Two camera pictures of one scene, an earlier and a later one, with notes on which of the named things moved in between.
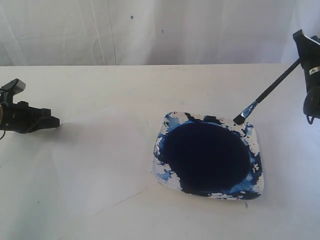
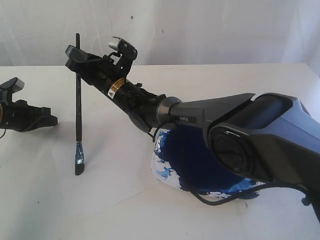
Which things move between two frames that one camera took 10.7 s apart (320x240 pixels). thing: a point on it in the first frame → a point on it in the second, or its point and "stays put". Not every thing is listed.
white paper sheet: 93,166 stays put
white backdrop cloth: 42,33 stays put
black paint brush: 240,119 → 79,160
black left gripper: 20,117 stays put
